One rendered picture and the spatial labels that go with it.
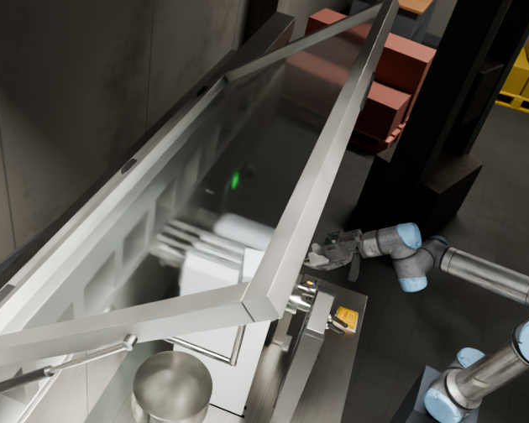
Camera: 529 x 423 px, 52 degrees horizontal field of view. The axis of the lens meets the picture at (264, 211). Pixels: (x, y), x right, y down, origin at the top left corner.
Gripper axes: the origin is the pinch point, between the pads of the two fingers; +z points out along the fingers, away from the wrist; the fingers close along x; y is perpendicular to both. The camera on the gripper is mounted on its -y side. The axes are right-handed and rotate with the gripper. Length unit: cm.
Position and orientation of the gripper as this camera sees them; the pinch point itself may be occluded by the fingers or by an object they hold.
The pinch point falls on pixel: (309, 263)
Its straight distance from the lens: 170.6
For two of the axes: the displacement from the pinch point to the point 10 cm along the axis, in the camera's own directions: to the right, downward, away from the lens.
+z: -8.4, 2.3, 4.9
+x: -3.0, 5.6, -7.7
